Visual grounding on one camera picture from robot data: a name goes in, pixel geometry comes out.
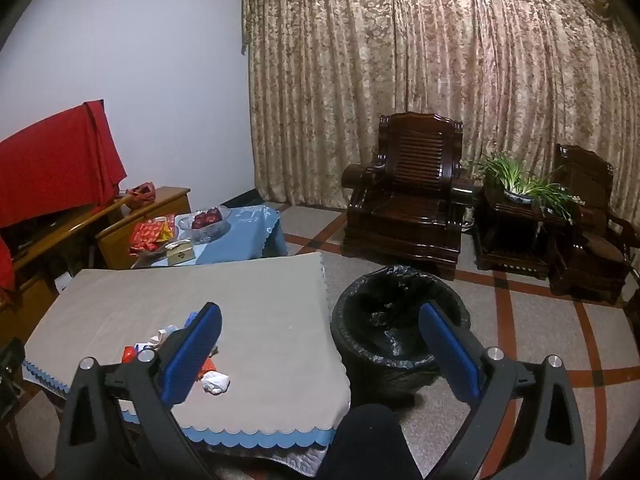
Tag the small table with blue cloth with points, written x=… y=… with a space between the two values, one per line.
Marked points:
x=260 y=232

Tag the dark wooden cushioned armchair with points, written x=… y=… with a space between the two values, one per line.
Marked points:
x=585 y=260

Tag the black television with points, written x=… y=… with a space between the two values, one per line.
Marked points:
x=30 y=235

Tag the beige tissue box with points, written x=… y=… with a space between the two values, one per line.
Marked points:
x=180 y=254

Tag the potted green plant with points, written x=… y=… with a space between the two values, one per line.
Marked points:
x=517 y=195

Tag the black-lined trash bin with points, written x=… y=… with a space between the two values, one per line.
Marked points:
x=380 y=360

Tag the red printed snack packet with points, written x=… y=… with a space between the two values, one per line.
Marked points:
x=150 y=234

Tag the dark wooden chair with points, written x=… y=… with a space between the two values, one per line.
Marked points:
x=633 y=305

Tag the table with beige cloth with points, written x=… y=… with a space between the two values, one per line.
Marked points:
x=200 y=290

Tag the beige patterned curtain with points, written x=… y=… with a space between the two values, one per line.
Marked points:
x=400 y=60

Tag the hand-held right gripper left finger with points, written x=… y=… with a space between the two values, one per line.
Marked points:
x=197 y=355

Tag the dark wooden side table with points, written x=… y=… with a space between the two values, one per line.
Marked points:
x=505 y=230

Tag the white tissue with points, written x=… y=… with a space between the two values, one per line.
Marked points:
x=216 y=382

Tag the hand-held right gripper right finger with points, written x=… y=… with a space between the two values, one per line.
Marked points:
x=452 y=355

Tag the low wooden cabinet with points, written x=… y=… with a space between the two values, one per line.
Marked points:
x=170 y=205

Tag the person's leg in black trousers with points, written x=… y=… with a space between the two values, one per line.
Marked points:
x=370 y=445

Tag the dark wooden slatted armchair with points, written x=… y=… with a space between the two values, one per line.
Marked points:
x=405 y=210

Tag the red bag on cabinet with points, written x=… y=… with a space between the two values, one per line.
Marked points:
x=137 y=194

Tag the white blue tube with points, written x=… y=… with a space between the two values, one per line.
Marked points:
x=190 y=319

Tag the glass fruit bowl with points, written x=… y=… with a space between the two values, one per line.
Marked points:
x=210 y=234

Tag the wooden TV cabinet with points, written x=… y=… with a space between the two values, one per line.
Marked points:
x=27 y=305

